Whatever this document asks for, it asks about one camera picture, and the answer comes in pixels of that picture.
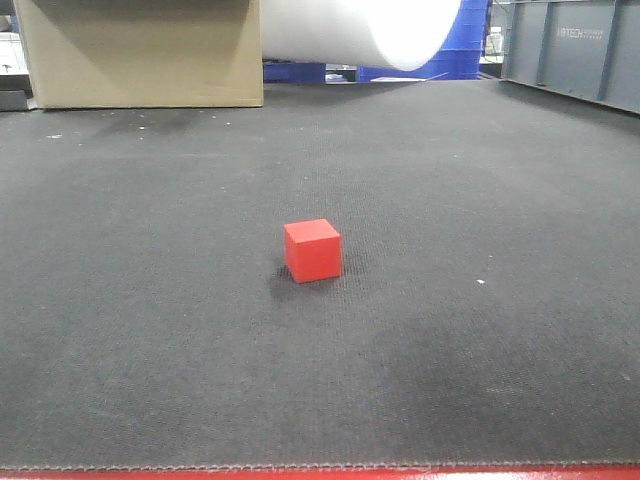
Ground blue stacked crates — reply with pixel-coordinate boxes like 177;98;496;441
263;1;489;83

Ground cardboard box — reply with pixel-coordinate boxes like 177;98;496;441
14;1;264;109

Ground red magnetic cube block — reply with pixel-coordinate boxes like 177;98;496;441
283;218;342;284

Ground dark grey table mat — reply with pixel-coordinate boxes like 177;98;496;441
1;80;639;470

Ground red metal table edge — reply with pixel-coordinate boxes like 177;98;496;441
1;465;639;480

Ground grey metal container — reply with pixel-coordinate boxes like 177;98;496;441
502;1;639;114

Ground white foam roll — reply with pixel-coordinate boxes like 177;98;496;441
260;1;461;71

